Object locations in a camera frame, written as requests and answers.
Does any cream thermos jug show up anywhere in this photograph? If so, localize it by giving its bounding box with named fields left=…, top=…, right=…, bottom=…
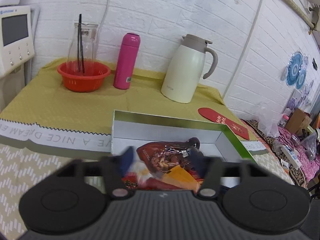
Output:
left=161, top=34, right=218, bottom=103

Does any white power strip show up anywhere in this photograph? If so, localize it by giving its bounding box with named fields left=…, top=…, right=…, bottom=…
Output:
left=280, top=145, right=302, bottom=170

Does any yellow table cloth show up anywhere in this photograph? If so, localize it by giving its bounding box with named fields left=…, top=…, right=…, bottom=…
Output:
left=1, top=58, right=245, bottom=134

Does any orange yellow snack packet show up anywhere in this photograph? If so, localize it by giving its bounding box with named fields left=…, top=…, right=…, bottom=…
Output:
left=161, top=165, right=200, bottom=192

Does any green cardboard box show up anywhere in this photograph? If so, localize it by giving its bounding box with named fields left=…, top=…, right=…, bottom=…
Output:
left=111, top=111, right=253, bottom=184

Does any black straw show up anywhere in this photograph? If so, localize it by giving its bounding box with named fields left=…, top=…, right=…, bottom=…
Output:
left=77, top=14, right=85, bottom=74

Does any pink thermos bottle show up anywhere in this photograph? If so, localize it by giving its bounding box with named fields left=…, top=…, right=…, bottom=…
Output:
left=113, top=33, right=140, bottom=90

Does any red envelope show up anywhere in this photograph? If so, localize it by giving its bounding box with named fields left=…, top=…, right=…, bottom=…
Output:
left=197, top=107, right=249, bottom=140

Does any dark brown snack packet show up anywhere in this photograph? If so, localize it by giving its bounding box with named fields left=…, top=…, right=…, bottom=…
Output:
left=137, top=137, right=203, bottom=174

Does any glass carafe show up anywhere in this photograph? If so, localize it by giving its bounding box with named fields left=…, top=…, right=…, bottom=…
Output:
left=66, top=23, right=98, bottom=76

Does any patterned tablecloth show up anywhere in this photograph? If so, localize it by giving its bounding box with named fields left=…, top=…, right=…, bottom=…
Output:
left=0, top=118, right=296, bottom=240

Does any red plastic basket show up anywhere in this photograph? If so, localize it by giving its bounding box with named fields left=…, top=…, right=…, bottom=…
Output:
left=57, top=61, right=111, bottom=93

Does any red sausage packet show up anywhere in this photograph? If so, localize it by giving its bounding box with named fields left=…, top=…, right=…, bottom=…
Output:
left=123, top=161, right=200, bottom=191

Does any white water dispenser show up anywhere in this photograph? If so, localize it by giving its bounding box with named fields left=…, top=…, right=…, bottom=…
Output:
left=1, top=5, right=40, bottom=110

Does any blue paper fan decoration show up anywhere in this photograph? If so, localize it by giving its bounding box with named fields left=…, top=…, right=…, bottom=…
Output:
left=280, top=51, right=309, bottom=90

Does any brown cardboard box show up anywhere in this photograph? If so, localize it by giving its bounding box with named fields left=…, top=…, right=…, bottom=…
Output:
left=285, top=108, right=312, bottom=136

